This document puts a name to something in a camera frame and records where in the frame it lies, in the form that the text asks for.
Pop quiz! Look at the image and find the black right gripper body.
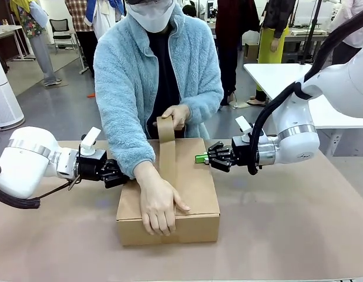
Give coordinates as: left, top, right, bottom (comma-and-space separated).
231, 135, 260, 167

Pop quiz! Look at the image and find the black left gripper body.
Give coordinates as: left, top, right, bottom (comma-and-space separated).
77, 149, 109, 182

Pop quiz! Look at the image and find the brown cardboard box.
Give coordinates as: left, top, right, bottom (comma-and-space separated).
116, 137, 221, 246

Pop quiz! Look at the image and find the brown packing tape roll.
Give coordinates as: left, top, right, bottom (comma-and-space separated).
154, 115, 181, 190

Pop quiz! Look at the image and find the person's left forearm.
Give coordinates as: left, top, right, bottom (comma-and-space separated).
183, 85, 225, 120

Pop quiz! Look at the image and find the person's right forearm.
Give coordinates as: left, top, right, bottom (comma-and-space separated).
110, 129, 170, 189

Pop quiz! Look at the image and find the person's right hand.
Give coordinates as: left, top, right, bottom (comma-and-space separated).
139, 177, 191, 237

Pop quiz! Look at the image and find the person's left hand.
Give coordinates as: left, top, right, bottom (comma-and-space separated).
163, 105, 191, 130

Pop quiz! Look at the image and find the white rounded table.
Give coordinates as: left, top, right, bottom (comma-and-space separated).
243, 62, 363, 130

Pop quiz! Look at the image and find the person in blue fleece jacket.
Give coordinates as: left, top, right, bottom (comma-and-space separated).
93, 0, 225, 180

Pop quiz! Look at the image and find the small cardboard box on floor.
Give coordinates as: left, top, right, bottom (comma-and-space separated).
244, 42, 260, 63

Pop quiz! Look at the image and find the white air purifier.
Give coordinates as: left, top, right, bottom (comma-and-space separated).
0, 49, 25, 129

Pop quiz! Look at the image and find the person in yellow apron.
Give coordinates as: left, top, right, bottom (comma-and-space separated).
247, 0, 297, 108

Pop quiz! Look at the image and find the person in dark red top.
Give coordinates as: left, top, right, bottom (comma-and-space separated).
215, 0, 260, 107

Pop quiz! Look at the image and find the person in plaid shirt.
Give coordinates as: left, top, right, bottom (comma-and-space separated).
65, 0, 98, 78

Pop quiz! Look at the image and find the black office chair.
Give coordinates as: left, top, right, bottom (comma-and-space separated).
49, 19, 76, 51

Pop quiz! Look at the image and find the black tripod stand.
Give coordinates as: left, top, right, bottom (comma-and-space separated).
298, 0, 324, 66

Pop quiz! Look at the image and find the person in floral clothes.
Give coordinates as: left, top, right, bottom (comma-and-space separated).
9, 0, 62, 86

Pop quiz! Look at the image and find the white face mask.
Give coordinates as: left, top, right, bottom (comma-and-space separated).
127, 0, 174, 33

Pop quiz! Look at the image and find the white side desk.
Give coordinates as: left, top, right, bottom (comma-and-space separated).
0, 25, 37, 62

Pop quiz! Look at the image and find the person in pale pink shirt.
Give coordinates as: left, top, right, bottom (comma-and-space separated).
331, 0, 363, 65

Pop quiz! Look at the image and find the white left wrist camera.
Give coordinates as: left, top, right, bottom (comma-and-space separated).
80, 126, 102, 156

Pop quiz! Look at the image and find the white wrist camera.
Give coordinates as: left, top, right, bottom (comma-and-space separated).
80, 126, 102, 156
234, 116, 255, 139

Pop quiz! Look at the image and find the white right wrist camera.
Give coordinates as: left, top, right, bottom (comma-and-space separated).
234, 116, 255, 139

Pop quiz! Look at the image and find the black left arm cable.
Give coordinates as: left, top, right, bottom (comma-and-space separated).
0, 163, 82, 210

